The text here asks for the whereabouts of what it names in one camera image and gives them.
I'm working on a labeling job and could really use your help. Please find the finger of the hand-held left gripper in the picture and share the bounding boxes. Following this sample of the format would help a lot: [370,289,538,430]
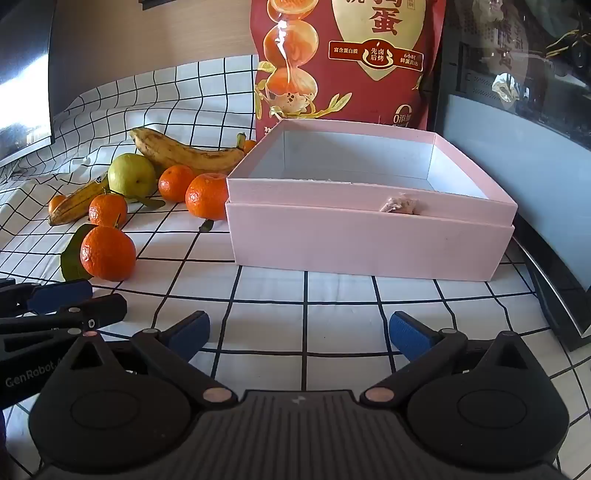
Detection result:
[0,294,128,352]
[0,278,93,317]

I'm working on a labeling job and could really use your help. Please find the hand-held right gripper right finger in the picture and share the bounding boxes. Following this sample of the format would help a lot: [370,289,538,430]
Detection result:
[360,311,543,409]

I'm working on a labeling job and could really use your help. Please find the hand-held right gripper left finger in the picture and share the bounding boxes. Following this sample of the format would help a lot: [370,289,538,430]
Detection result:
[60,311,238,411]

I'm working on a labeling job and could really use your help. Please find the tangerine with green leaf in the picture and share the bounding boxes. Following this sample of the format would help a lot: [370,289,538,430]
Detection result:
[60,224,137,282]

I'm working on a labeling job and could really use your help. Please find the small yellow-green banana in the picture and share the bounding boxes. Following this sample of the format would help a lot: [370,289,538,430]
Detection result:
[48,178,112,227]

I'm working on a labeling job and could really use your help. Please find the pink cardboard box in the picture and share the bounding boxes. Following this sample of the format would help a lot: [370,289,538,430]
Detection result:
[225,119,519,282]

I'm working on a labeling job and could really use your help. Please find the green apple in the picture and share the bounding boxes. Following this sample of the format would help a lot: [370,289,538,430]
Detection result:
[107,154,158,198]

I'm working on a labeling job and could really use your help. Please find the large spotted yellow banana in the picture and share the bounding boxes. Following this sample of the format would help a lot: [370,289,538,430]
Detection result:
[129,128,247,175]

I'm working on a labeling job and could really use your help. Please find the white black-checked tablecloth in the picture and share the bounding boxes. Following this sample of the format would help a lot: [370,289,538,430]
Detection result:
[0,54,591,480]

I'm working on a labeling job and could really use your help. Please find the black monitor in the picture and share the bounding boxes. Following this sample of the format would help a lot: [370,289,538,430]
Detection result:
[0,0,58,162]

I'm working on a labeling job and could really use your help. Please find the red snack box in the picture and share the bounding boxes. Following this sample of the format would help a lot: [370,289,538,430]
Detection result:
[249,0,448,141]

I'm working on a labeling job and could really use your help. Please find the black glass-panel computer case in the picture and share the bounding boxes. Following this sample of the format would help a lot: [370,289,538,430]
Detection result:
[427,0,591,352]

